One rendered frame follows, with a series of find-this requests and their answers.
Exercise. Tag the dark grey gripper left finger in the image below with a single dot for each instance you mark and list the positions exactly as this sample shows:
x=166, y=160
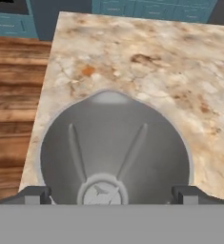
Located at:
x=34, y=194

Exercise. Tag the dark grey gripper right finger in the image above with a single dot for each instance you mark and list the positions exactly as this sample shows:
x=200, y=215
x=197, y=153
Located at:
x=188, y=194

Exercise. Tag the grey metal jug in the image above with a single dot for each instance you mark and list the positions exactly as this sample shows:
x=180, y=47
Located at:
x=116, y=149

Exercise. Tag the teal cupboard with dark opening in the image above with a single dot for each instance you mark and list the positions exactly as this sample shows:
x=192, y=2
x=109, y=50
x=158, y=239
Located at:
x=11, y=19

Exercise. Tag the teal cupboard run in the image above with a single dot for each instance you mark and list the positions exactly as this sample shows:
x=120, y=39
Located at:
x=154, y=9

